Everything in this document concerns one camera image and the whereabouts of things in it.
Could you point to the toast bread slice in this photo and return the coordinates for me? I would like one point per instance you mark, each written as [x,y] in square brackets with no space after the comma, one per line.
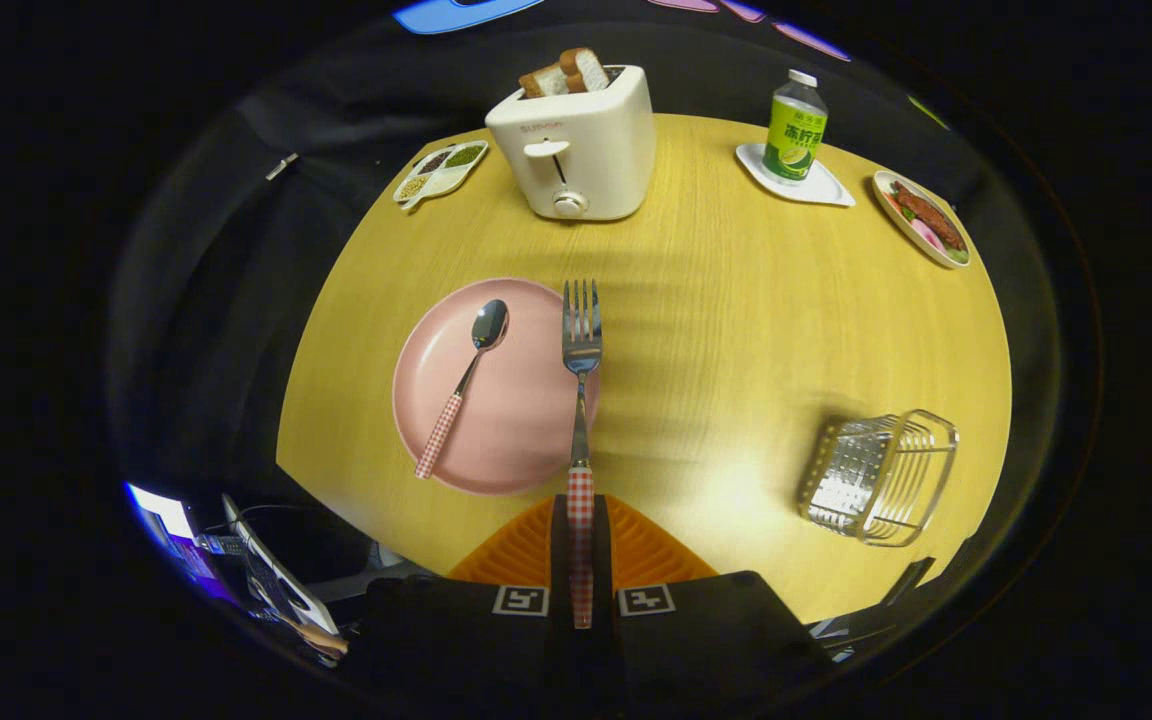
[586,68]
[544,80]

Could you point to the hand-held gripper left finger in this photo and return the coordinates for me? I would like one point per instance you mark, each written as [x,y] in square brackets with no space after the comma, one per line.
[559,550]

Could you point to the white plate of food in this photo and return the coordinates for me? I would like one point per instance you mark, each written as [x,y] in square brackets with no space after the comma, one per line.
[896,200]

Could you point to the pink plate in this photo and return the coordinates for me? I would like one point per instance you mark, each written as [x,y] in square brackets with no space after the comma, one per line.
[506,400]

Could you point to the white coaster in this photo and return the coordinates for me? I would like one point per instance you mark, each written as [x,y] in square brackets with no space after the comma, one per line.
[821,188]

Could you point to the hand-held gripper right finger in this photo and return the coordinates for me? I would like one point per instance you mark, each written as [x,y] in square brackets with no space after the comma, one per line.
[602,550]

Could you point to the pink round food slice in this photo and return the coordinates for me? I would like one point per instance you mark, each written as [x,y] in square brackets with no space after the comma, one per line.
[926,238]

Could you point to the silver backdrop clip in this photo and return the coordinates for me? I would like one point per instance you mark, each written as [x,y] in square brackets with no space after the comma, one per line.
[282,166]

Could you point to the white desk device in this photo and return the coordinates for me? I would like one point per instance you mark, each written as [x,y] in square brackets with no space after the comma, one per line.
[271,575]

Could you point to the brown meat piece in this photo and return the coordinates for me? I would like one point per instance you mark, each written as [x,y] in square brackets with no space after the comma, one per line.
[929,215]

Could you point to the white toaster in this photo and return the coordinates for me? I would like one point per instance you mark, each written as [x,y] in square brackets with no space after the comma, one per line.
[576,140]

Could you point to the white divided seasoning dish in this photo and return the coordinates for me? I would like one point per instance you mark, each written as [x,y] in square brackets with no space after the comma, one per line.
[441,170]

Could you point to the green label drink bottle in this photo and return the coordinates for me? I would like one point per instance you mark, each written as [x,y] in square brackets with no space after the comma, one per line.
[796,130]

